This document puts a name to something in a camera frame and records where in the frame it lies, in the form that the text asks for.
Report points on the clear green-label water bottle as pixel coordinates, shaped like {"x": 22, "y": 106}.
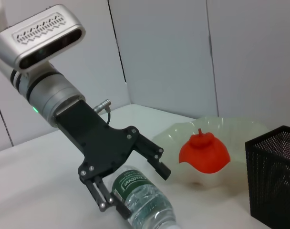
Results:
{"x": 145, "y": 200}

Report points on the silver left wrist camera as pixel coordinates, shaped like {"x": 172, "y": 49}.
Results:
{"x": 40, "y": 40}

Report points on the pale green glass fruit plate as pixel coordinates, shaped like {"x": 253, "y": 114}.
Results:
{"x": 238, "y": 133}

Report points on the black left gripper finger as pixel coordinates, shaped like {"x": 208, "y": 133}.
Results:
{"x": 152, "y": 152}
{"x": 98, "y": 190}

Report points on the black mesh pen holder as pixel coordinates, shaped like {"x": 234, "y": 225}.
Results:
{"x": 273, "y": 176}

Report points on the orange red fruit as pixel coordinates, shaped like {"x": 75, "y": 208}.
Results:
{"x": 204, "y": 155}

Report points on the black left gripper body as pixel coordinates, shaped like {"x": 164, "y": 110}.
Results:
{"x": 99, "y": 143}

